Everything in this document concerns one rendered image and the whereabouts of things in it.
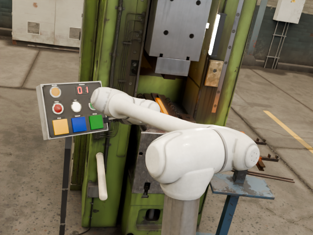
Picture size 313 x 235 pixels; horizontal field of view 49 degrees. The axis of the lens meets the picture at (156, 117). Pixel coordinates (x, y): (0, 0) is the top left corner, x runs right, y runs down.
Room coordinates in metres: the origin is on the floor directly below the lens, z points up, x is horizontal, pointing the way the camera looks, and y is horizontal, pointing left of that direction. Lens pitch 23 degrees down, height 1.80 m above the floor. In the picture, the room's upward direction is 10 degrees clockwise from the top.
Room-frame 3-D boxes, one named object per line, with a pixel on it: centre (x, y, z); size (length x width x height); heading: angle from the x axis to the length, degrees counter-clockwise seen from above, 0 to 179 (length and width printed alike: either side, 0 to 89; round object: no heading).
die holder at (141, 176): (2.16, -0.04, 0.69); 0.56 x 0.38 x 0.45; 15
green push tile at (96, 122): (1.67, 0.32, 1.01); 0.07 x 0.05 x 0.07; 130
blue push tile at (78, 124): (1.61, 0.40, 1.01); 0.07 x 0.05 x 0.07; 130
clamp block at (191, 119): (2.03, -0.20, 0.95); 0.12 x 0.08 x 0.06; 15
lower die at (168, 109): (2.13, 0.01, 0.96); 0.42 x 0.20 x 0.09; 15
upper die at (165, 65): (2.13, 0.01, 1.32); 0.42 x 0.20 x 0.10; 15
